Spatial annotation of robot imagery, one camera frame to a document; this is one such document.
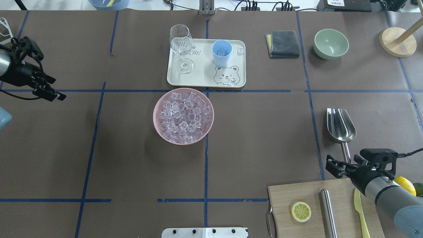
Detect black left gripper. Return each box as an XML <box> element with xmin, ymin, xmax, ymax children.
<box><xmin>0</xmin><ymin>36</ymin><xmax>67</xmax><ymax>101</ymax></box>

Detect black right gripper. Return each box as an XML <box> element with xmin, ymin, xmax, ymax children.
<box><xmin>326</xmin><ymin>148</ymin><xmax>399</xmax><ymax>193</ymax></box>

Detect stainless steel ice scoop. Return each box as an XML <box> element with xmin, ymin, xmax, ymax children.
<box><xmin>326</xmin><ymin>107</ymin><xmax>357</xmax><ymax>163</ymax></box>

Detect clear ice cubes pile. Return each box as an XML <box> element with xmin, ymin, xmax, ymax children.
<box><xmin>159</xmin><ymin>92</ymin><xmax>212</xmax><ymax>144</ymax></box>

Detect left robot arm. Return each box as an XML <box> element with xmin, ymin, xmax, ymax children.
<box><xmin>0</xmin><ymin>36</ymin><xmax>67</xmax><ymax>101</ymax></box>

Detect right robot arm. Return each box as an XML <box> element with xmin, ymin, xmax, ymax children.
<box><xmin>326</xmin><ymin>148</ymin><xmax>423</xmax><ymax>238</ymax></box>

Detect spilled ice cube tray edge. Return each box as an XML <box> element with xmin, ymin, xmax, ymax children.
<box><xmin>228</xmin><ymin>79</ymin><xmax>237</xmax><ymax>87</ymax></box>

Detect wooden cup stand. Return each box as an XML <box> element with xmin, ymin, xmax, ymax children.
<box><xmin>379</xmin><ymin>18</ymin><xmax>423</xmax><ymax>58</ymax></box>

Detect spilled ice cube on tray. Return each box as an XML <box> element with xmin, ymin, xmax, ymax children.
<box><xmin>237</xmin><ymin>47</ymin><xmax>244</xmax><ymax>55</ymax></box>

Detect light blue cup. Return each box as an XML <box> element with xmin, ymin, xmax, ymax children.
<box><xmin>212</xmin><ymin>40</ymin><xmax>233</xmax><ymax>67</ymax></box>

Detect yellow plastic knife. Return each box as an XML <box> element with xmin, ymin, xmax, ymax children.
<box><xmin>353</xmin><ymin>188</ymin><xmax>370</xmax><ymax>238</ymax></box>

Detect half lemon slice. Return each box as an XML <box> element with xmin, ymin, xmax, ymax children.
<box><xmin>290</xmin><ymin>201</ymin><xmax>311</xmax><ymax>222</ymax></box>

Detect steel muddler black tip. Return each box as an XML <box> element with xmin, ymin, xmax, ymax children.
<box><xmin>319</xmin><ymin>189</ymin><xmax>337</xmax><ymax>238</ymax></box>

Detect yellow lemon front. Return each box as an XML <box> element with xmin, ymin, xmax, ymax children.
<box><xmin>394</xmin><ymin>176</ymin><xmax>417</xmax><ymax>196</ymax></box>

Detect green lime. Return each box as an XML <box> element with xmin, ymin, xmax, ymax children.
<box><xmin>413</xmin><ymin>182</ymin><xmax>423</xmax><ymax>196</ymax></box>

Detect blue basin bowl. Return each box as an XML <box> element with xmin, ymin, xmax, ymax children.
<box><xmin>89</xmin><ymin>0</ymin><xmax>130</xmax><ymax>11</ymax></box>

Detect pink bowl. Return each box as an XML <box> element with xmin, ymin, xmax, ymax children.
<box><xmin>153</xmin><ymin>88</ymin><xmax>214</xmax><ymax>146</ymax></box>

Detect green bowl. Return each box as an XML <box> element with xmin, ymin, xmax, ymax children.
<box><xmin>313</xmin><ymin>29</ymin><xmax>349</xmax><ymax>60</ymax></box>

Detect grey yellow folded cloth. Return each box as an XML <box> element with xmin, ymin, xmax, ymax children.
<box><xmin>265</xmin><ymin>30</ymin><xmax>300</xmax><ymax>59</ymax></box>

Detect clear wine glass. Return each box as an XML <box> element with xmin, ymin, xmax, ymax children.
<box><xmin>170</xmin><ymin>24</ymin><xmax>194</xmax><ymax>74</ymax></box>

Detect cream bear serving tray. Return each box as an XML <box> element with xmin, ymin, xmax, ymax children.
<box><xmin>167</xmin><ymin>39</ymin><xmax>247</xmax><ymax>88</ymax></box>

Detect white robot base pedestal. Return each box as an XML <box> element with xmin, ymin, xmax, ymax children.
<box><xmin>161</xmin><ymin>227</ymin><xmax>249</xmax><ymax>238</ymax></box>

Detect aluminium frame post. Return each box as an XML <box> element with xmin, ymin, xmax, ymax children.
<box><xmin>199</xmin><ymin>0</ymin><xmax>215</xmax><ymax>15</ymax></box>

